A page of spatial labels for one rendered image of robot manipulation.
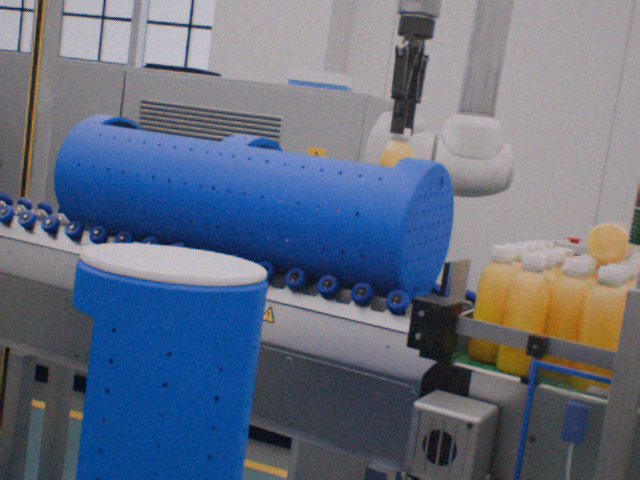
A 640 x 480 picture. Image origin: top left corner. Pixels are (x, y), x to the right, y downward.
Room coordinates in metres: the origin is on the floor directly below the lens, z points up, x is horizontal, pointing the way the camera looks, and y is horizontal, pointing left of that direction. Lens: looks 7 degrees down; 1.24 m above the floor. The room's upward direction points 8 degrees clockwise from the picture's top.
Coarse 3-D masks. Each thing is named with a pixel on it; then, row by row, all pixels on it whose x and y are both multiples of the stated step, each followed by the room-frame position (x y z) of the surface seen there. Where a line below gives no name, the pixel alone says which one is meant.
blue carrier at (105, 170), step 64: (128, 128) 1.97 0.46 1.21; (64, 192) 1.97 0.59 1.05; (128, 192) 1.88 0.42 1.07; (192, 192) 1.80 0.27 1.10; (256, 192) 1.73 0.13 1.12; (320, 192) 1.67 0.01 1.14; (384, 192) 1.62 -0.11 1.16; (448, 192) 1.77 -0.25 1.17; (256, 256) 1.77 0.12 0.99; (320, 256) 1.68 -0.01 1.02; (384, 256) 1.60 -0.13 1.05
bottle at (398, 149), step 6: (390, 138) 1.80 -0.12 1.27; (396, 138) 1.79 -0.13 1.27; (402, 138) 1.79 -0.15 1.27; (390, 144) 1.79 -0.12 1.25; (396, 144) 1.78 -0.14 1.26; (402, 144) 1.78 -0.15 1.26; (408, 144) 1.79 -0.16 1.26; (384, 150) 1.80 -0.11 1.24; (390, 150) 1.78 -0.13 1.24; (396, 150) 1.78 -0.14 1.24; (402, 150) 1.78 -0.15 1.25; (408, 150) 1.78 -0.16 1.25; (384, 156) 1.79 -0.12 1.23; (390, 156) 1.78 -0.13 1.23; (396, 156) 1.77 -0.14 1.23; (402, 156) 1.77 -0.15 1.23; (408, 156) 1.78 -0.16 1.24; (384, 162) 1.78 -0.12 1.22; (390, 162) 1.78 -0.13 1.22; (396, 162) 1.77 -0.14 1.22
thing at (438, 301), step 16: (416, 304) 1.46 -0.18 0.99; (432, 304) 1.44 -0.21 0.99; (448, 304) 1.43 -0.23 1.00; (416, 320) 1.45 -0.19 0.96; (432, 320) 1.43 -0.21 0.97; (448, 320) 1.43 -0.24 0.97; (416, 336) 1.44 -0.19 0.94; (432, 336) 1.43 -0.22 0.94; (448, 336) 1.44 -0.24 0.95; (432, 352) 1.44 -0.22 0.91; (448, 352) 1.44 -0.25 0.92
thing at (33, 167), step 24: (48, 0) 2.62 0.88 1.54; (48, 24) 2.62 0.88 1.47; (48, 48) 2.63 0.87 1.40; (48, 72) 2.64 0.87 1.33; (48, 96) 2.65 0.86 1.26; (24, 120) 2.64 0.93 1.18; (48, 120) 2.65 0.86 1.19; (24, 144) 2.63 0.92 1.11; (48, 144) 2.66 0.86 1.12; (24, 168) 2.63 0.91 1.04; (24, 192) 2.63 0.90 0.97; (0, 360) 2.64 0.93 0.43; (0, 384) 2.64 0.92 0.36; (0, 408) 2.63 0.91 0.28; (0, 432) 2.63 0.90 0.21
